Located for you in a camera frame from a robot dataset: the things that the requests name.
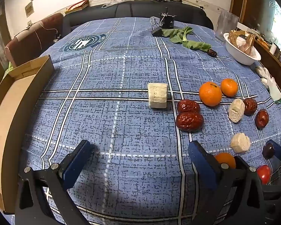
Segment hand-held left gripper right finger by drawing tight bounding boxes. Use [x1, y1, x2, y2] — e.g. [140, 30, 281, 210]
[188, 141, 266, 225]

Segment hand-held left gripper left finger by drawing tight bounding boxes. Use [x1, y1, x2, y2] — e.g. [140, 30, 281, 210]
[15, 139, 94, 225]

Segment dark purple plum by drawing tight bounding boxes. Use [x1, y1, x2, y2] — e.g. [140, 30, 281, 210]
[262, 142, 275, 160]

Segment white spongy cylinder piece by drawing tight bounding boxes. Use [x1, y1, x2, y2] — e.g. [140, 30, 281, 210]
[228, 98, 245, 123]
[147, 82, 168, 109]
[230, 133, 251, 154]

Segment large red date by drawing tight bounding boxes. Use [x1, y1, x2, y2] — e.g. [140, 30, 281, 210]
[176, 111, 204, 132]
[177, 99, 201, 113]

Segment small red date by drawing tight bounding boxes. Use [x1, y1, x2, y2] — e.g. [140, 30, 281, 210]
[255, 109, 270, 129]
[242, 98, 258, 116]

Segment shallow cardboard box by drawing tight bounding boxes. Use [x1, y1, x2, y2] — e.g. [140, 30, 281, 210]
[0, 55, 55, 215]

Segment small orange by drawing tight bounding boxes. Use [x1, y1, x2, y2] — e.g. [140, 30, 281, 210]
[214, 152, 236, 169]
[220, 78, 239, 97]

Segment red tomato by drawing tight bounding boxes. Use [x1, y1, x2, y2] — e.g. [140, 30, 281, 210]
[256, 165, 271, 185]

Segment blue plaid blanket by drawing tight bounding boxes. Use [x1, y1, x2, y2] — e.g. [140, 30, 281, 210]
[10, 16, 281, 225]

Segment large orange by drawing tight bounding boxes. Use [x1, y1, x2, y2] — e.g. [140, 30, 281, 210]
[199, 82, 223, 107]

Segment white work glove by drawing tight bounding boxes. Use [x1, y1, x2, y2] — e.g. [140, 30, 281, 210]
[255, 66, 281, 104]

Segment wooden sideboard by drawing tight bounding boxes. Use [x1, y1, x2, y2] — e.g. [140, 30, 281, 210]
[239, 22, 281, 80]

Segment white plastic basin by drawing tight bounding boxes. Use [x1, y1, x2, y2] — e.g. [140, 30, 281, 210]
[223, 32, 261, 65]

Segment green cloth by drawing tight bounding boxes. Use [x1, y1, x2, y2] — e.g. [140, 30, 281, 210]
[3, 62, 14, 75]

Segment brown paper bags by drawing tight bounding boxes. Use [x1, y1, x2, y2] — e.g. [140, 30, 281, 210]
[228, 30, 258, 55]

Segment green leafy vegetable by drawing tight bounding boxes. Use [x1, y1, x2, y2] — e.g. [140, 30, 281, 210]
[162, 26, 212, 51]

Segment brown armchair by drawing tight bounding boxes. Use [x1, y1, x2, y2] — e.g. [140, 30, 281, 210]
[4, 13, 64, 68]

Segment black power adapter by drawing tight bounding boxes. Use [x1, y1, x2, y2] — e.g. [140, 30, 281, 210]
[151, 27, 165, 37]

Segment flat red box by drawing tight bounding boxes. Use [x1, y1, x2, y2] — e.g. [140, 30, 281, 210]
[65, 0, 89, 13]

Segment black leather sofa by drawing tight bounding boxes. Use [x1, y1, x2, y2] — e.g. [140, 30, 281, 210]
[62, 0, 213, 32]

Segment crumpled clear plastic bag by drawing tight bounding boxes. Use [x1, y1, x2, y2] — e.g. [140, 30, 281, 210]
[101, 0, 127, 8]

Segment white charging cable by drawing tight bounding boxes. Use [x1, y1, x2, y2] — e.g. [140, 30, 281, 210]
[26, 21, 59, 47]

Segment black device with wires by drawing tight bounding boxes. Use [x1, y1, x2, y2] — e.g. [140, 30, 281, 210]
[157, 8, 177, 29]

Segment wooden door frame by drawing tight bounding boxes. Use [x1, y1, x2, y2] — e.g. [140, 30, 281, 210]
[229, 0, 249, 24]

